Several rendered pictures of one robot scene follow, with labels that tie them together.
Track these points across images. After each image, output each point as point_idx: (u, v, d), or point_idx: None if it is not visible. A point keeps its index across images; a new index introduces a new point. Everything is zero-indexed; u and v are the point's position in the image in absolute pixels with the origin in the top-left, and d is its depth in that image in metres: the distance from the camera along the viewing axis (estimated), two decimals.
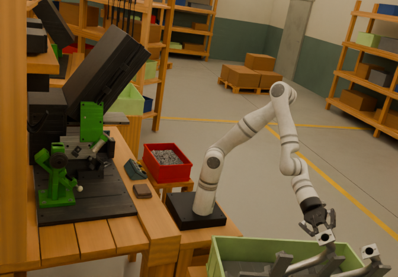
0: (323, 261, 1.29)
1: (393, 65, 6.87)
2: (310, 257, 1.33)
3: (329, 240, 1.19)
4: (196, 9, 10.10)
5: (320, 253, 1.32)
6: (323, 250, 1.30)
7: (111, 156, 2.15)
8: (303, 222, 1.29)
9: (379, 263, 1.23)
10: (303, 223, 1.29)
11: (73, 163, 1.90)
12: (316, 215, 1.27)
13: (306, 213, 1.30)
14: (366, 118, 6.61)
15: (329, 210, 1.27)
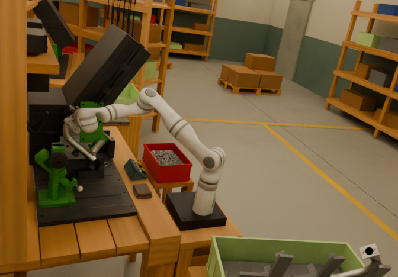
0: None
1: (393, 65, 6.87)
2: (73, 142, 1.84)
3: None
4: (196, 9, 10.10)
5: (67, 137, 1.82)
6: (67, 132, 1.82)
7: (111, 156, 2.15)
8: None
9: (379, 263, 1.23)
10: None
11: (73, 163, 1.90)
12: None
13: None
14: (366, 118, 6.61)
15: (73, 106, 1.74)
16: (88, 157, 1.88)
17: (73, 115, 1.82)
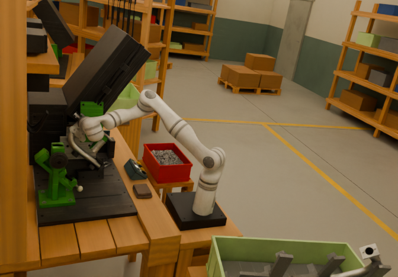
0: None
1: (393, 65, 6.87)
2: (78, 150, 1.85)
3: None
4: (196, 9, 10.10)
5: (72, 144, 1.84)
6: (73, 139, 1.84)
7: (111, 156, 2.15)
8: None
9: (379, 263, 1.23)
10: None
11: (73, 163, 1.90)
12: None
13: None
14: (366, 118, 6.61)
15: (77, 115, 1.76)
16: (93, 164, 1.90)
17: (77, 122, 1.84)
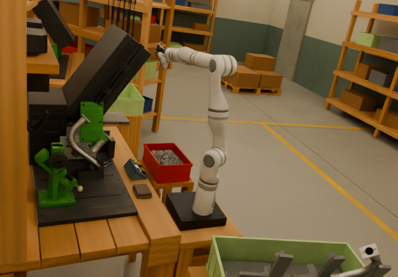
0: None
1: (393, 65, 6.87)
2: (78, 150, 1.85)
3: None
4: (196, 9, 10.10)
5: (72, 144, 1.84)
6: (73, 139, 1.84)
7: (111, 156, 2.15)
8: (168, 61, 2.06)
9: (379, 263, 1.23)
10: (167, 61, 2.06)
11: (73, 163, 1.90)
12: None
13: None
14: (366, 118, 6.61)
15: (161, 45, 2.01)
16: (93, 164, 1.90)
17: (77, 122, 1.84)
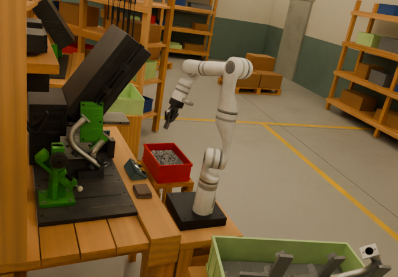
0: None
1: (393, 65, 6.87)
2: (78, 150, 1.85)
3: None
4: (196, 9, 10.10)
5: (72, 144, 1.84)
6: (73, 139, 1.84)
7: (111, 156, 2.15)
8: None
9: (379, 263, 1.23)
10: None
11: (73, 163, 1.90)
12: None
13: None
14: (366, 118, 6.61)
15: (167, 110, 1.81)
16: (93, 164, 1.90)
17: (77, 122, 1.84)
